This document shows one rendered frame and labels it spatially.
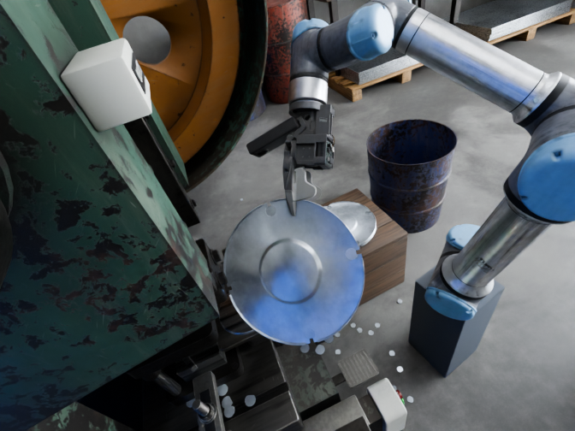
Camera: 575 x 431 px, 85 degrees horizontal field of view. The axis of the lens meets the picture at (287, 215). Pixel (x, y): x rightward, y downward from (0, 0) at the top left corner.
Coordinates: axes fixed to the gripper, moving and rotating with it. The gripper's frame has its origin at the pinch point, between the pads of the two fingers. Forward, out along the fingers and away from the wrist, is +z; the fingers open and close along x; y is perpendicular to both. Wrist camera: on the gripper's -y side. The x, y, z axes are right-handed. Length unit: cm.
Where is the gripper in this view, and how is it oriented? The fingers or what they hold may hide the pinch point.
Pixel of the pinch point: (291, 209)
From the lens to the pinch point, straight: 61.8
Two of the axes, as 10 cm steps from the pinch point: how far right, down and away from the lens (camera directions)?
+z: -0.6, 10.0, 0.1
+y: 9.4, 0.6, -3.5
